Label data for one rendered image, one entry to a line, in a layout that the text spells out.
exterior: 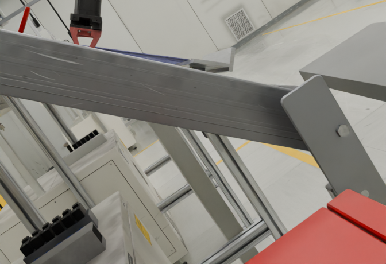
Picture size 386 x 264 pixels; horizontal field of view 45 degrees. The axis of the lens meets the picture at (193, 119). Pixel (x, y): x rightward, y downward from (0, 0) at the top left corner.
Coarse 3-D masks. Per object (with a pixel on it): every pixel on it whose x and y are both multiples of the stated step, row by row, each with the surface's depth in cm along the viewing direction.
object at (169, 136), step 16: (160, 128) 138; (176, 144) 140; (176, 160) 140; (192, 160) 141; (192, 176) 141; (208, 176) 143; (208, 192) 143; (208, 208) 143; (224, 208) 144; (224, 224) 144; (240, 224) 146
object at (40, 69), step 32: (0, 32) 44; (0, 64) 45; (32, 64) 45; (64, 64) 46; (96, 64) 46; (128, 64) 47; (160, 64) 47; (32, 96) 45; (64, 96) 46; (96, 96) 46; (128, 96) 47; (160, 96) 48; (192, 96) 48; (224, 96) 49; (256, 96) 49; (192, 128) 48; (224, 128) 49; (256, 128) 50; (288, 128) 50
